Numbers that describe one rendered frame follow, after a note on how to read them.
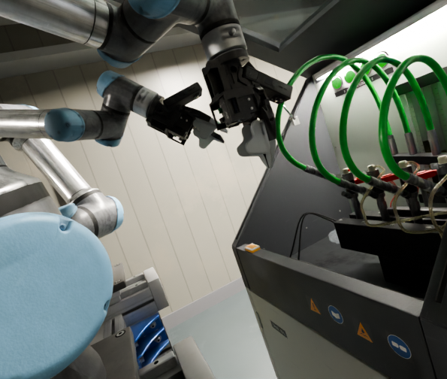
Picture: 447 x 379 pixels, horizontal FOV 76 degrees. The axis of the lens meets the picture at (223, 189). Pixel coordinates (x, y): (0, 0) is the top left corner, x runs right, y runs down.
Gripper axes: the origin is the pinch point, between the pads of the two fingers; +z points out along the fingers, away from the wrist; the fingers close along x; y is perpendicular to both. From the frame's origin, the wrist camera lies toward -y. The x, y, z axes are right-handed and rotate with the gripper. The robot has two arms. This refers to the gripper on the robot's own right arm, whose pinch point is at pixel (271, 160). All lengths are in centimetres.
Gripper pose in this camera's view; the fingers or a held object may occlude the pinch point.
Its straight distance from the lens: 55.4
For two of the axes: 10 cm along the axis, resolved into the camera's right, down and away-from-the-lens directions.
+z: 3.2, 9.4, 1.0
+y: -8.7, 3.3, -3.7
